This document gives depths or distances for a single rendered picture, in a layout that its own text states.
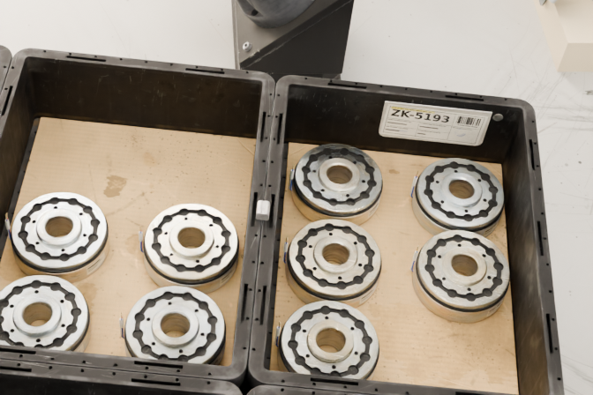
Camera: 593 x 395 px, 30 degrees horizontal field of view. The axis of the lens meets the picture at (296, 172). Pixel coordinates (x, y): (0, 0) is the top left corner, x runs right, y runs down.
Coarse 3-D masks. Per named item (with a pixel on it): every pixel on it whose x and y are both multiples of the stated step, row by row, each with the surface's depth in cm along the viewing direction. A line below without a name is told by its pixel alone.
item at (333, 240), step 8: (320, 240) 121; (328, 240) 121; (336, 240) 121; (344, 240) 121; (320, 248) 120; (344, 248) 121; (352, 248) 120; (312, 256) 120; (320, 256) 119; (352, 256) 120; (320, 264) 119; (328, 264) 119; (344, 264) 119; (352, 264) 119; (328, 272) 119; (336, 272) 118; (344, 272) 119
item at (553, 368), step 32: (384, 96) 127; (416, 96) 127; (448, 96) 128; (480, 96) 128; (544, 224) 117; (544, 256) 114; (256, 288) 109; (544, 288) 112; (256, 320) 108; (544, 320) 109; (256, 352) 104; (544, 352) 107; (256, 384) 103; (288, 384) 102; (320, 384) 102; (384, 384) 103; (416, 384) 103
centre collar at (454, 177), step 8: (448, 176) 128; (456, 176) 128; (464, 176) 128; (472, 176) 128; (440, 184) 128; (448, 184) 127; (472, 184) 128; (480, 184) 128; (440, 192) 127; (448, 192) 126; (480, 192) 127; (448, 200) 126; (456, 200) 126; (464, 200) 126; (472, 200) 126
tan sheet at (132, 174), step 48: (48, 144) 131; (96, 144) 131; (144, 144) 132; (192, 144) 133; (240, 144) 133; (48, 192) 126; (96, 192) 127; (144, 192) 127; (192, 192) 128; (240, 192) 129; (240, 240) 124; (0, 288) 118; (96, 288) 119; (144, 288) 119; (96, 336) 115
